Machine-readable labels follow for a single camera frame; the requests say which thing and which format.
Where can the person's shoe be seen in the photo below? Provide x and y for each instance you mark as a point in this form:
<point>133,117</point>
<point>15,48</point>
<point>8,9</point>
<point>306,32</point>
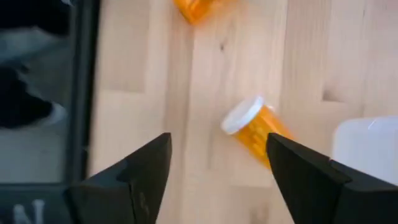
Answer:
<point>56,113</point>

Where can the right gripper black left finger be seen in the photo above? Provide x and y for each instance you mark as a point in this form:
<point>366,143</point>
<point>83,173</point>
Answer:
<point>124,199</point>

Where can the clear plastic bin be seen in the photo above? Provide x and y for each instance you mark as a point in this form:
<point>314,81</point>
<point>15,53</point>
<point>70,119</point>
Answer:
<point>367,146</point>

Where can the person's leg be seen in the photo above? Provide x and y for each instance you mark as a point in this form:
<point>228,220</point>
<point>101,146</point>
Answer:
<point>21,102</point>

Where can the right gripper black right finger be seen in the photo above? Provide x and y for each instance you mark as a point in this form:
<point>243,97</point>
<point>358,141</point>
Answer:
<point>326,199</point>

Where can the orange pill bottle white cap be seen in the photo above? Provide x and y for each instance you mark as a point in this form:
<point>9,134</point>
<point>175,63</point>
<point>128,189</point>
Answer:
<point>253,130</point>
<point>199,9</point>

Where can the black aluminium table frame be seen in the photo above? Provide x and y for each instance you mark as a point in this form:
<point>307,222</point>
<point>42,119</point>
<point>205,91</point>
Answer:
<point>84,93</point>

